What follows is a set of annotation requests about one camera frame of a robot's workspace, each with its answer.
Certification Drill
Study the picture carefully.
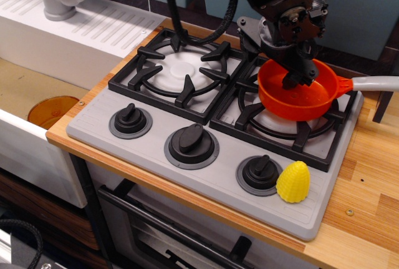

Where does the oven door with black handle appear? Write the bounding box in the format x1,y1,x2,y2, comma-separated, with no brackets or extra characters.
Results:
98,180,252,268

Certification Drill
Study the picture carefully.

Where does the black right burner grate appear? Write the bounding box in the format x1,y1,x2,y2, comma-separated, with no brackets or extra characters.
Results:
210,57,363,172

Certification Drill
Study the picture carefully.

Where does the black left burner grate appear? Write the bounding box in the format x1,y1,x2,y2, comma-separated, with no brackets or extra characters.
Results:
108,28,248,125

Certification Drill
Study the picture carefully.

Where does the orange pot with grey handle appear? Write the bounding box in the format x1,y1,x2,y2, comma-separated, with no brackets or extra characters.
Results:
257,59,398,121

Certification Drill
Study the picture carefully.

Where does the yellow toy corn cob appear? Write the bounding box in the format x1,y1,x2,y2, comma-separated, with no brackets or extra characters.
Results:
276,161,310,203

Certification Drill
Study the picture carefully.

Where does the grey toy stove top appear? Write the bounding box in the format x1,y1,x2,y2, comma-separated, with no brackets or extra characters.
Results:
65,27,365,241

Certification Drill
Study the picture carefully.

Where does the white toy sink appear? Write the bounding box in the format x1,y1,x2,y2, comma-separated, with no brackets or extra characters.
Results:
1,0,164,208

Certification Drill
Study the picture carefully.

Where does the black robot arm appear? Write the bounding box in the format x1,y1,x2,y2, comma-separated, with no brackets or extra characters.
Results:
237,0,328,89

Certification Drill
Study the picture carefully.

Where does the black left stove knob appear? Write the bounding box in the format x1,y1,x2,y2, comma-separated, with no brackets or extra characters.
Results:
108,103,153,140

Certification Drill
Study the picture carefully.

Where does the black burner grate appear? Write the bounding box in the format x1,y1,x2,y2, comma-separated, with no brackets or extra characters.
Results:
210,57,363,172
108,28,248,125

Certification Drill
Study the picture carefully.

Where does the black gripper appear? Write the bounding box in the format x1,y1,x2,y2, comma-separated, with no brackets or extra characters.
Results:
237,0,328,90

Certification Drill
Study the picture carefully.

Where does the black right stove knob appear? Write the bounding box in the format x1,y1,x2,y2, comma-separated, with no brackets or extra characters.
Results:
236,155,283,197

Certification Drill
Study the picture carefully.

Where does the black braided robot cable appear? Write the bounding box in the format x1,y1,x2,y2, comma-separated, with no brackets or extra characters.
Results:
163,0,239,48

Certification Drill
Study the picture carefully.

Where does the black stove knob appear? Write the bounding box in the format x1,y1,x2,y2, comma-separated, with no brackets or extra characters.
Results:
236,155,283,197
164,123,220,170
108,103,153,140

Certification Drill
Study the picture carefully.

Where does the dark chair leg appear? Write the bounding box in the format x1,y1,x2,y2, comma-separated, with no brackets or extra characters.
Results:
373,91,393,123

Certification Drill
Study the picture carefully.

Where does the black middle stove knob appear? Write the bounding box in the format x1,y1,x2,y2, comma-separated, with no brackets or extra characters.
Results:
164,123,220,170

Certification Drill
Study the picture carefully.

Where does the black braided cable lower left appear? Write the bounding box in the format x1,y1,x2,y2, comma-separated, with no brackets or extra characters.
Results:
0,218,44,269

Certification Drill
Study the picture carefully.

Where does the orange translucent plate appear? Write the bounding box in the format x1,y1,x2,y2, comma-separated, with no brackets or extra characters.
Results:
27,95,79,130

